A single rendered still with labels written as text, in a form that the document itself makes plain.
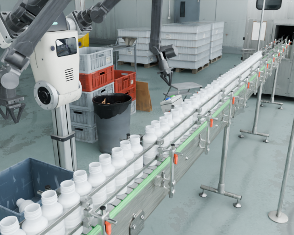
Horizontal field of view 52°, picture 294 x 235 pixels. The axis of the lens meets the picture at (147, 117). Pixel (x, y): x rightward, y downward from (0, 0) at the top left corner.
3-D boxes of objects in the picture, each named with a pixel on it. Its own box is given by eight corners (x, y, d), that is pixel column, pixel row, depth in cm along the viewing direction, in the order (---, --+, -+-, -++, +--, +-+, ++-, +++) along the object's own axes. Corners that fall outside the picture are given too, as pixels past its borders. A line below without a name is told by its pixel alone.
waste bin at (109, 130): (119, 161, 334) (117, 106, 312) (87, 152, 355) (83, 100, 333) (140, 145, 371) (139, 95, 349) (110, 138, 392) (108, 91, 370)
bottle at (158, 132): (155, 152, 135) (155, 118, 129) (164, 157, 131) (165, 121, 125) (145, 156, 131) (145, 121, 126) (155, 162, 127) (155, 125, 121)
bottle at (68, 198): (57, 236, 86) (51, 187, 80) (70, 223, 91) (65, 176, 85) (75, 242, 84) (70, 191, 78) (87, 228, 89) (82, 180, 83)
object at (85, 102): (91, 110, 360) (90, 92, 353) (63, 106, 375) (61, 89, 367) (115, 97, 413) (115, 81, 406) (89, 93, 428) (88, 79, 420)
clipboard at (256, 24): (264, 40, 520) (267, 21, 508) (250, 40, 530) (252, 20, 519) (264, 40, 522) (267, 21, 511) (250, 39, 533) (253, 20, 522)
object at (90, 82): (90, 92, 353) (88, 73, 346) (61, 88, 368) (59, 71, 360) (115, 81, 406) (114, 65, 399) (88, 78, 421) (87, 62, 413)
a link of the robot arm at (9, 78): (29, 59, 113) (6, 45, 107) (37, 65, 104) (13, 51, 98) (11, 86, 113) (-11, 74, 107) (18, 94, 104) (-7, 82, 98)
